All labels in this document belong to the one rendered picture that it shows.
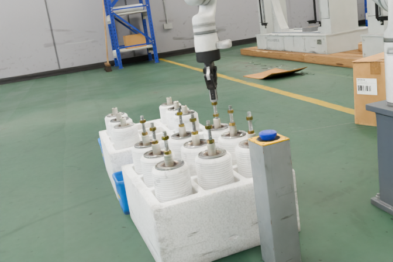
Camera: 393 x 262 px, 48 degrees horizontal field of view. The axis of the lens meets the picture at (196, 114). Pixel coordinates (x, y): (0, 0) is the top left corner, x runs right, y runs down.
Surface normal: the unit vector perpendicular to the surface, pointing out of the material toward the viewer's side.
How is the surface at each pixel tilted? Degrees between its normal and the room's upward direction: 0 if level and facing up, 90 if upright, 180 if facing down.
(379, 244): 0
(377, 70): 90
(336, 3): 90
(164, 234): 90
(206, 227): 90
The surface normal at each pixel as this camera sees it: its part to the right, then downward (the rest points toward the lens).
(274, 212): 0.35, 0.16
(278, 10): 0.20, -0.23
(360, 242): -0.14, -0.97
